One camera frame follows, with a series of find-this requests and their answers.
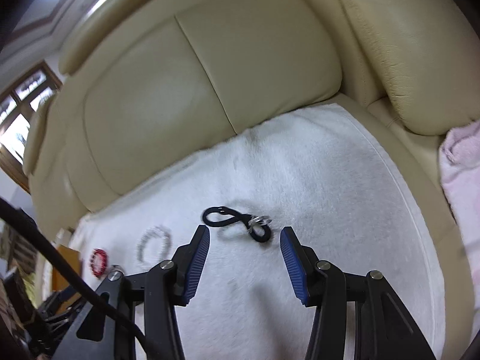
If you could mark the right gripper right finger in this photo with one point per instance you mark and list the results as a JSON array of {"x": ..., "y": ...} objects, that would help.
[{"x": 384, "y": 328}]

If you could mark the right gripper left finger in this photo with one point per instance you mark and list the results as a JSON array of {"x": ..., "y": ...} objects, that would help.
[{"x": 130, "y": 310}]

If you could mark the white fleece blanket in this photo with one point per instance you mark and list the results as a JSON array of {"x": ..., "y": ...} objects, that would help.
[{"x": 316, "y": 170}]

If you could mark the pink towel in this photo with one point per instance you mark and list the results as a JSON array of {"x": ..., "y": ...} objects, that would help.
[{"x": 459, "y": 176}]

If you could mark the wooden glass door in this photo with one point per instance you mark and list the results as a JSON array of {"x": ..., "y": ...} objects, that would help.
[{"x": 19, "y": 102}]

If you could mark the beige leather sofa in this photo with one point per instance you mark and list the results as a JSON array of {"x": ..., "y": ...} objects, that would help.
[{"x": 148, "y": 82}]

